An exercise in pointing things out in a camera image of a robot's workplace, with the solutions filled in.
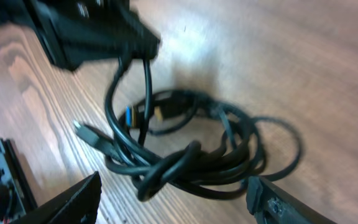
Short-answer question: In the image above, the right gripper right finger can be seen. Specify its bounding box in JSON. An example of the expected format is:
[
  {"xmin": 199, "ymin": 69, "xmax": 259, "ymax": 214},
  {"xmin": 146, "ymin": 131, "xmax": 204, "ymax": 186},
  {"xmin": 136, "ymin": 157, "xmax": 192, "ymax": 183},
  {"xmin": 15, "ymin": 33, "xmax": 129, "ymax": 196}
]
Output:
[{"xmin": 246, "ymin": 176, "xmax": 334, "ymax": 224}]

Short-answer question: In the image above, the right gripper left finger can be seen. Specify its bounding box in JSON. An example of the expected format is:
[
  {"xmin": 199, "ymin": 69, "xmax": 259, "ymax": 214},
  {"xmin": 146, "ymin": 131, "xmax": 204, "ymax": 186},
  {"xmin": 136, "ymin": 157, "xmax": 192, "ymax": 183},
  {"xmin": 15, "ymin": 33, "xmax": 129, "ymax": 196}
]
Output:
[{"xmin": 10, "ymin": 171, "xmax": 102, "ymax": 224}]

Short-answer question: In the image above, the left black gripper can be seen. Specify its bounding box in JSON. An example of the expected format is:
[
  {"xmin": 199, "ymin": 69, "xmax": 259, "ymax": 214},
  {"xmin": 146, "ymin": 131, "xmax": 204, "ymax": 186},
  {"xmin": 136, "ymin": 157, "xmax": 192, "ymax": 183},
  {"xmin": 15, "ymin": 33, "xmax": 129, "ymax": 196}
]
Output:
[{"xmin": 0, "ymin": 0, "xmax": 160, "ymax": 71}]

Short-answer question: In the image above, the black cable bundle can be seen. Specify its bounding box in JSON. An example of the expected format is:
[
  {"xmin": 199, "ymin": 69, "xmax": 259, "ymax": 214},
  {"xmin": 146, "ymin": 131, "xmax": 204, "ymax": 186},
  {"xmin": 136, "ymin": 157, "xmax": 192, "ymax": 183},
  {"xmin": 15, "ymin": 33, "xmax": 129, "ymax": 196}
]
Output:
[{"xmin": 72, "ymin": 52, "xmax": 304, "ymax": 202}]

